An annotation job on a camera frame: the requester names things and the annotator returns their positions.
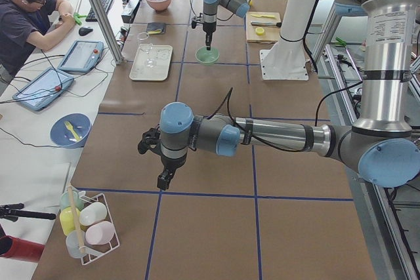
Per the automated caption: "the cream bear tray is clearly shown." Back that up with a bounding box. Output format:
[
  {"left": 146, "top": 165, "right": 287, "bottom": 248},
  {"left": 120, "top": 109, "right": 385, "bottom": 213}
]
[{"left": 129, "top": 44, "right": 173, "bottom": 81}]

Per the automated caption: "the white plastic cup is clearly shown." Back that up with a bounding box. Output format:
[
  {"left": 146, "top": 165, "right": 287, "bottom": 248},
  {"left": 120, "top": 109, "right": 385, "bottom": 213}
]
[{"left": 79, "top": 202, "right": 108, "bottom": 226}]

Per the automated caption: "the green plastic cup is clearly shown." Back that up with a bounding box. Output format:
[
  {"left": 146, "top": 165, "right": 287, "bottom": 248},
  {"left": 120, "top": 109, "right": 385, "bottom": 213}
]
[{"left": 60, "top": 191, "right": 84, "bottom": 211}]

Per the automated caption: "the lemon half slice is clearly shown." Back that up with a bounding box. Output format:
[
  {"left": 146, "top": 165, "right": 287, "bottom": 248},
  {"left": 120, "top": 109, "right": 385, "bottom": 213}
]
[{"left": 255, "top": 27, "right": 265, "bottom": 36}]

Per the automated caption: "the blue teach pendant near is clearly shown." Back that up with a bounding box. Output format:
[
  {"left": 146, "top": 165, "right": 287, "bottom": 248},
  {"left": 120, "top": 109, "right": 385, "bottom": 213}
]
[{"left": 12, "top": 67, "right": 74, "bottom": 111}]

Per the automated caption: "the green bowl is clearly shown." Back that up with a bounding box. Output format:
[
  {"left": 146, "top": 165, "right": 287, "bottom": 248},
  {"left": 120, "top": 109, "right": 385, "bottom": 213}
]
[{"left": 196, "top": 47, "right": 219, "bottom": 66}]

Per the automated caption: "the grey folded cloth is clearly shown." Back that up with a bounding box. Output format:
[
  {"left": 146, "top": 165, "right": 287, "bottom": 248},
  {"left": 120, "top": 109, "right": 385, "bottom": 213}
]
[{"left": 146, "top": 22, "right": 166, "bottom": 35}]

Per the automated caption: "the seated person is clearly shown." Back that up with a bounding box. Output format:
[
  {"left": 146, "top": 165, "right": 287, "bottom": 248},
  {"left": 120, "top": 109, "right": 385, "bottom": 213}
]
[{"left": 1, "top": 0, "right": 75, "bottom": 77}]

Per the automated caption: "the blue teach pendant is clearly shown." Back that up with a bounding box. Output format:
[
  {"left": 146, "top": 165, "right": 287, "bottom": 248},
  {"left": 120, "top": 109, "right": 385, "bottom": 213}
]
[
  {"left": 12, "top": 67, "right": 74, "bottom": 111},
  {"left": 58, "top": 41, "right": 104, "bottom": 73}
]

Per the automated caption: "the clear plastic cup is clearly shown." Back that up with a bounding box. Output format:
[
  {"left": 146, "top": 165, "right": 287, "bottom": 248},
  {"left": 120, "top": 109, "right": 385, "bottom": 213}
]
[{"left": 66, "top": 230, "right": 86, "bottom": 258}]

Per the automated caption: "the yellow plastic knife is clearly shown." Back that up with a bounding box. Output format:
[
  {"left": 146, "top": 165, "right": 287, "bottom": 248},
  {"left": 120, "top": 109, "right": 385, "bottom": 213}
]
[{"left": 251, "top": 14, "right": 276, "bottom": 19}]

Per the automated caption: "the black computer mouse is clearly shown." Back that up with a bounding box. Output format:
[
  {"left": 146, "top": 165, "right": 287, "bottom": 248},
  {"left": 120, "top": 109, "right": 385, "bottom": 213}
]
[{"left": 78, "top": 26, "right": 93, "bottom": 37}]

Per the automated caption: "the blue bowl with fork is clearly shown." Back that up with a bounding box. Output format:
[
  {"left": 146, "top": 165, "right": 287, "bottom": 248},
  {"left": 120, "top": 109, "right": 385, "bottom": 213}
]
[{"left": 50, "top": 113, "right": 92, "bottom": 149}]

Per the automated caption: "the wooden cutting board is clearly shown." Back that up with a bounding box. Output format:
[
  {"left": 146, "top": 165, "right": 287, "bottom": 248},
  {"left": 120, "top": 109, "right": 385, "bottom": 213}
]
[{"left": 245, "top": 12, "right": 282, "bottom": 43}]

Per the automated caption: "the pink plastic cup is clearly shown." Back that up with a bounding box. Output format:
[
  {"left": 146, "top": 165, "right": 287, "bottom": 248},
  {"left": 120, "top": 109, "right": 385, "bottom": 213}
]
[{"left": 85, "top": 221, "right": 115, "bottom": 245}]

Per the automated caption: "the black keyboard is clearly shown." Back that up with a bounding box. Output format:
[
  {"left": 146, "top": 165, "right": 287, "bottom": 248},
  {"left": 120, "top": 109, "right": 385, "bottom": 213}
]
[{"left": 85, "top": 0, "right": 117, "bottom": 22}]

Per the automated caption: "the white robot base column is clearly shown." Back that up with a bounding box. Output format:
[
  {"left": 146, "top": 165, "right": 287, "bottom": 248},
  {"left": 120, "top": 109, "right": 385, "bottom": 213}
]
[{"left": 260, "top": 0, "right": 317, "bottom": 81}]

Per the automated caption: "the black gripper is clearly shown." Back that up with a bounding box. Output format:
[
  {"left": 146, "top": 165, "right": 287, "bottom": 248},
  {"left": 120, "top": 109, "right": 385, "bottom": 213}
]
[
  {"left": 203, "top": 22, "right": 216, "bottom": 51},
  {"left": 157, "top": 153, "right": 187, "bottom": 191}
]

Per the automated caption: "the yellow plastic cup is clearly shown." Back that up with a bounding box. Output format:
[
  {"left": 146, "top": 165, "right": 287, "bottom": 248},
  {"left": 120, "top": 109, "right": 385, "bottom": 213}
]
[{"left": 59, "top": 207, "right": 75, "bottom": 236}]

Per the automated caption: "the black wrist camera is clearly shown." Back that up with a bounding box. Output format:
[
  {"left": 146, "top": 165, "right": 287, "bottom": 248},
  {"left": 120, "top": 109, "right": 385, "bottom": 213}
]
[
  {"left": 191, "top": 13, "right": 203, "bottom": 29},
  {"left": 137, "top": 127, "right": 161, "bottom": 155}
]

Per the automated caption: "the blue teach pendant far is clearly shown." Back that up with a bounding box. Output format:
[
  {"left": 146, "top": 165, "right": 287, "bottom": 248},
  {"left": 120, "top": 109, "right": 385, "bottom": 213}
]
[{"left": 58, "top": 41, "right": 104, "bottom": 73}]

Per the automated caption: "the clear wine glass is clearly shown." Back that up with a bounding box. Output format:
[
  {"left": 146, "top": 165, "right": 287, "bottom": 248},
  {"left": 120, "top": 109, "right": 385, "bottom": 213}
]
[{"left": 137, "top": 31, "right": 156, "bottom": 68}]

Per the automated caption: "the white wire cup rack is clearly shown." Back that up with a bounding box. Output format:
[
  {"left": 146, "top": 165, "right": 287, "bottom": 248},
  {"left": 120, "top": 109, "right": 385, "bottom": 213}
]
[{"left": 66, "top": 186, "right": 120, "bottom": 266}]

